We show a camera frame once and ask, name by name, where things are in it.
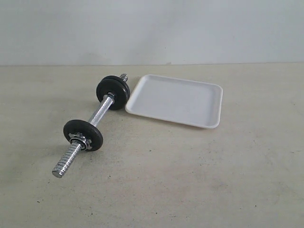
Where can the black weight plate end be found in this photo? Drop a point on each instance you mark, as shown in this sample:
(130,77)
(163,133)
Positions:
(103,91)
(86,130)

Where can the black weight plate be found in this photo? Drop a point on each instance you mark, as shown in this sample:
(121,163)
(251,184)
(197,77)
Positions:
(120,89)

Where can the chrome threaded dumbbell bar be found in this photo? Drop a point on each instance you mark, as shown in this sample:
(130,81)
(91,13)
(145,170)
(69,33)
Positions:
(74,149)

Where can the white plastic tray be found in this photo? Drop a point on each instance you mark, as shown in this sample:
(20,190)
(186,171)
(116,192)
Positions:
(176,100)

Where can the chrome star collar nut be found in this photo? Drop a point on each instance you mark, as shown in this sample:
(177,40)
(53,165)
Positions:
(79,138)

